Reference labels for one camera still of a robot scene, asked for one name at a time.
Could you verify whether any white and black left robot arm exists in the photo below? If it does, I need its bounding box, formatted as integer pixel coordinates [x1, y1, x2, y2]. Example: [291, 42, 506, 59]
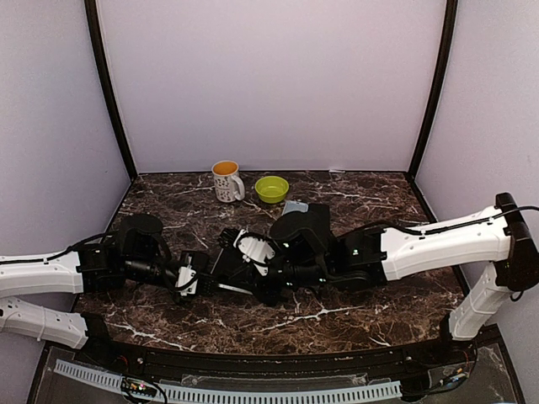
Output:
[1, 214, 210, 367]

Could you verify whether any light blue phone case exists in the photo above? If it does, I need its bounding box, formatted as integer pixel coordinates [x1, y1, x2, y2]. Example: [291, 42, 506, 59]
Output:
[282, 200, 309, 215]

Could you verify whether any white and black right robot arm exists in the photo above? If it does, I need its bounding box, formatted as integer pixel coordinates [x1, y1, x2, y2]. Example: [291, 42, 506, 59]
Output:
[212, 193, 538, 365]

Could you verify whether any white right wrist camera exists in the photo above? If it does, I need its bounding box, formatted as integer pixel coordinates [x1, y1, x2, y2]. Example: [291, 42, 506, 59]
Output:
[233, 230, 275, 277]

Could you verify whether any black left corner post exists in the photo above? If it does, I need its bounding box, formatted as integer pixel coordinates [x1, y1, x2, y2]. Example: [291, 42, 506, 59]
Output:
[83, 0, 138, 182]

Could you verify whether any black phone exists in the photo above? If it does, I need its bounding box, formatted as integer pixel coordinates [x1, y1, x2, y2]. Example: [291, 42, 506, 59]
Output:
[307, 203, 331, 223]

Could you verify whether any black corner post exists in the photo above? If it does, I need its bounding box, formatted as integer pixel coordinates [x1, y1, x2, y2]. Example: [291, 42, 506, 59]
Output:
[407, 0, 458, 182]
[83, 0, 138, 182]

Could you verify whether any lime green plastic bowl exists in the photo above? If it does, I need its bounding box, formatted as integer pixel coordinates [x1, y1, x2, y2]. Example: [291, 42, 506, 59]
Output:
[254, 176, 290, 205]

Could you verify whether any black right corner post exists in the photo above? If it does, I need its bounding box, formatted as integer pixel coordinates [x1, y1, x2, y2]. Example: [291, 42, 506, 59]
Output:
[407, 0, 458, 182]

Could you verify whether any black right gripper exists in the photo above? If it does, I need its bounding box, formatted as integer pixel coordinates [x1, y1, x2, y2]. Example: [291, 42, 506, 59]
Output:
[230, 250, 330, 310]

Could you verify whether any black front table rail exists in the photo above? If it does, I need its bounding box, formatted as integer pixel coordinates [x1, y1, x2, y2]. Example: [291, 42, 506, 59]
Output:
[61, 325, 501, 380]

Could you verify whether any white patterned mug orange inside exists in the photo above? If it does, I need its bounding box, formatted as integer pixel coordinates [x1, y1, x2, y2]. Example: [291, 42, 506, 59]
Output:
[211, 161, 245, 203]

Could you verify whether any small green circuit board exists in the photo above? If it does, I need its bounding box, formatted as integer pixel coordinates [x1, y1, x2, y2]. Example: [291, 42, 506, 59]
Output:
[120, 377, 158, 399]

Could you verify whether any dark green phone case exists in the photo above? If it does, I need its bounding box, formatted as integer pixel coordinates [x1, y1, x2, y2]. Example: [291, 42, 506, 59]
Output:
[211, 248, 257, 292]

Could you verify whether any white slotted cable duct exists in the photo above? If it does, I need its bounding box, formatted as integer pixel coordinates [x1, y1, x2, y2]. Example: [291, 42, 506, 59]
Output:
[53, 359, 403, 403]

